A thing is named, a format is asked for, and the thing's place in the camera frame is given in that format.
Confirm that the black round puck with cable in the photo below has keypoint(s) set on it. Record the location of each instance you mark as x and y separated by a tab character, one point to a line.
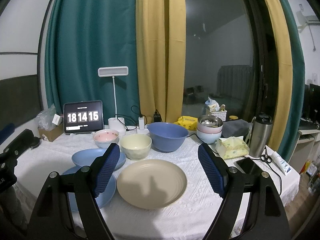
35	143

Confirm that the white desk lamp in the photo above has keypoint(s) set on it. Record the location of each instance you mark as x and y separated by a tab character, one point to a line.
114	123

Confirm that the black smartphone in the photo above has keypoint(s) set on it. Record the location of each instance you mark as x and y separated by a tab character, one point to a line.
249	166

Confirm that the white textured tablecloth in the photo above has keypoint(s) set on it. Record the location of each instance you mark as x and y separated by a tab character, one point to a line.
187	218

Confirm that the white cream tube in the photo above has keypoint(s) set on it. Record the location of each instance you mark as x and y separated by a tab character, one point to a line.
281	163

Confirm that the white storage basket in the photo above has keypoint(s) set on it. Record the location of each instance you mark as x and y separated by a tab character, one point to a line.
220	114

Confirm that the small white box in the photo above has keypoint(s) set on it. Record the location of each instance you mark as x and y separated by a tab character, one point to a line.
57	119

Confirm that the white phone charger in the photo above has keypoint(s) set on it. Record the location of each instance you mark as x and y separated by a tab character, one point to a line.
142	129

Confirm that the steel bowl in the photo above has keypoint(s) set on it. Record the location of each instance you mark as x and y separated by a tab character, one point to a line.
210	121

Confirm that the light blue plate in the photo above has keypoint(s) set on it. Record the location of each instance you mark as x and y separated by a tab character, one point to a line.
103	198
86	157

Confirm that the black power adapter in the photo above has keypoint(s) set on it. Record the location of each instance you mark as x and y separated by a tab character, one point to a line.
157	116

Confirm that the pale blue bowl in stack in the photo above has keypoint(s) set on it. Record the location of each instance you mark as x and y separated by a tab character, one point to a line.
207	137

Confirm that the tablet showing clock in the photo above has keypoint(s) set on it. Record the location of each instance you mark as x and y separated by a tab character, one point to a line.
83	117

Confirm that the pink strawberry bowl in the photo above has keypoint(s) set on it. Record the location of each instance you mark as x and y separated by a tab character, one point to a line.
105	137

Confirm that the cardboard box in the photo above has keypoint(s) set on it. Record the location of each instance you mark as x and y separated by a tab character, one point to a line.
51	135

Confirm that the cream bowl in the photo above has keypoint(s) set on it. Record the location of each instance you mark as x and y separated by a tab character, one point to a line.
135	146

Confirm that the beige plate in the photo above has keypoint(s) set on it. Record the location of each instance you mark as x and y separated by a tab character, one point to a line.
151	184

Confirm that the grey folded cloth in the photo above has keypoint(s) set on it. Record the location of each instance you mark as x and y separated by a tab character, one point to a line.
235	128

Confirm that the yellow wipes pack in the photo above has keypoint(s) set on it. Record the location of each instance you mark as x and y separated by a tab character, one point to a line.
188	122

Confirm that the teal curtain right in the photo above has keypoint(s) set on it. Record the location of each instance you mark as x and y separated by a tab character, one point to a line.
287	144

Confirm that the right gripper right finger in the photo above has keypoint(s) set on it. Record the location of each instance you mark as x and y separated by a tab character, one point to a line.
265	217

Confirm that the black scissors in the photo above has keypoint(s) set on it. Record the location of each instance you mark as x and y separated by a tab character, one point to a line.
265	157

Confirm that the steel thermos bottle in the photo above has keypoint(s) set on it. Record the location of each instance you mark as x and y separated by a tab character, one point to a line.
261	130

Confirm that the yellow curtain left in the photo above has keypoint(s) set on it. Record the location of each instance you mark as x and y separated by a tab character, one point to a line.
161	49

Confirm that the clear plastic bag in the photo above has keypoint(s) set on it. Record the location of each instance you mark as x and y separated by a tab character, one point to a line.
45	117

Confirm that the yellow tissue pack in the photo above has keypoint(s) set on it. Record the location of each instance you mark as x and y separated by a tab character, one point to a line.
231	147

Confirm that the pink bowl in stack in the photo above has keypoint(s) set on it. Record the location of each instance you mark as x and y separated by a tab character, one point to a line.
210	130

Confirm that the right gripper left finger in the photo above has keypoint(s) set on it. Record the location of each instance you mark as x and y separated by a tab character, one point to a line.
52	216

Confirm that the teal curtain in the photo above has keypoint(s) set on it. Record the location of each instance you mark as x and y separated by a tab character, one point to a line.
84	35
287	144

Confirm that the air conditioner unit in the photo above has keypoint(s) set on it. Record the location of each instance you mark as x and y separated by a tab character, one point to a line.
306	20

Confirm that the large dark blue bowl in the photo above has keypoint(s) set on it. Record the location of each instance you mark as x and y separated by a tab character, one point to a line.
167	137

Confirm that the teal curtain left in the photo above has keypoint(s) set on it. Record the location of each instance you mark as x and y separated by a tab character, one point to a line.
84	35

